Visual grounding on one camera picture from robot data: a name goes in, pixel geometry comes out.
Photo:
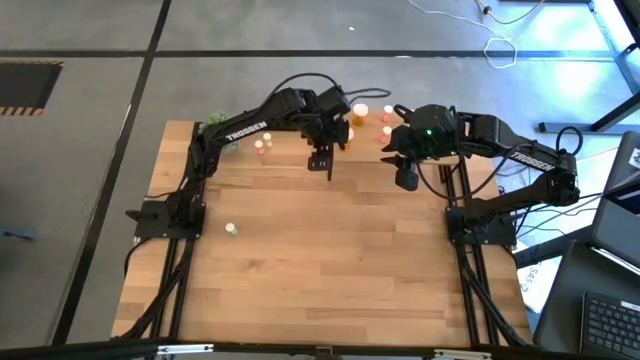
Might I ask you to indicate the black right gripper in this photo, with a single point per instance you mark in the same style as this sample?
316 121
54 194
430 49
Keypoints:
427 132

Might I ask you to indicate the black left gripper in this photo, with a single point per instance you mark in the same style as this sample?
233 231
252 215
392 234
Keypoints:
327 131

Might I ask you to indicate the large orange medicine bottle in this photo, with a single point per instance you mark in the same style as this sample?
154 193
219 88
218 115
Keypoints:
348 136
360 111

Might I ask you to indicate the yellow-green medicine bottle white cap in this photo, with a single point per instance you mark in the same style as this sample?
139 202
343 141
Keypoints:
267 136

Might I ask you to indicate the blue medicine bottle white cap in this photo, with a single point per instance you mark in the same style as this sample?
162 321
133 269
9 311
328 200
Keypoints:
230 227

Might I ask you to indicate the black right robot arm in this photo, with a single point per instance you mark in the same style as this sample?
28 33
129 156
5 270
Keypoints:
530 160

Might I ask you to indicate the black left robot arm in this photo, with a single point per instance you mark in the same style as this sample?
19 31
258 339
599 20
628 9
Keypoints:
245 132

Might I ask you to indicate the green plant in white pot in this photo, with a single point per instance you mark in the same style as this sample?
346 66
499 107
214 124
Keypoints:
216 119

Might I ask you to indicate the black desk leg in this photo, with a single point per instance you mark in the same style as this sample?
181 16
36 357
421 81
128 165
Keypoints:
550 247

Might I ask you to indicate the white paper sheet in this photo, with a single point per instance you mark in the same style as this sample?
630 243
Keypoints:
537 290

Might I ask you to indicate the dark laptop with keyboard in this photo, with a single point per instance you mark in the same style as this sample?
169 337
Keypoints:
565 310

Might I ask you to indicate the grey laptop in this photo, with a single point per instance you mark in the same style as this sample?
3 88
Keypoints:
620 220

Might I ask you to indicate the dark hatch with hazard stripes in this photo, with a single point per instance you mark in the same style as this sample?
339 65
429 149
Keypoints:
25 85

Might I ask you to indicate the grey floor object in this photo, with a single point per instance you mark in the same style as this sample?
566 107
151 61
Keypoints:
15 232

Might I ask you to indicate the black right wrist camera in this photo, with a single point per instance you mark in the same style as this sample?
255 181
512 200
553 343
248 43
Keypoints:
406 177

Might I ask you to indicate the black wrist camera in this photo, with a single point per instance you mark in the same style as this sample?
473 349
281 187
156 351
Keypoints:
320 161
406 177

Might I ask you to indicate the wooden shelf black frame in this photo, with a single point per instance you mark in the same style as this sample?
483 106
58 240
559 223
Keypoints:
370 150

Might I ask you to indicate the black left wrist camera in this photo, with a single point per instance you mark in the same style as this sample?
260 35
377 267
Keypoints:
320 161

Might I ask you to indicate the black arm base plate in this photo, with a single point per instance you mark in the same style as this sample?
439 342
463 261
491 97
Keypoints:
145 227
500 235

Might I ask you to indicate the black aluminium frame rail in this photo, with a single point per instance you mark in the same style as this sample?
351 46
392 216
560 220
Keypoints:
488 300
180 300
162 300
260 348
469 300

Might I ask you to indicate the black desk leg frame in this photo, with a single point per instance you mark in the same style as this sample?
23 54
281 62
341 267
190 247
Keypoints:
565 127

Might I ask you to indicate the black diagonal frame brace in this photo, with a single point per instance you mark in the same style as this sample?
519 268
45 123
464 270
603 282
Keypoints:
148 310
506 320

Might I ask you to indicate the black table-level camera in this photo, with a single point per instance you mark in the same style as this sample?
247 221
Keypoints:
323 351

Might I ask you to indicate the silver aluminium bracket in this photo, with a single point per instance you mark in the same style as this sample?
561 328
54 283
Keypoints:
185 348
462 354

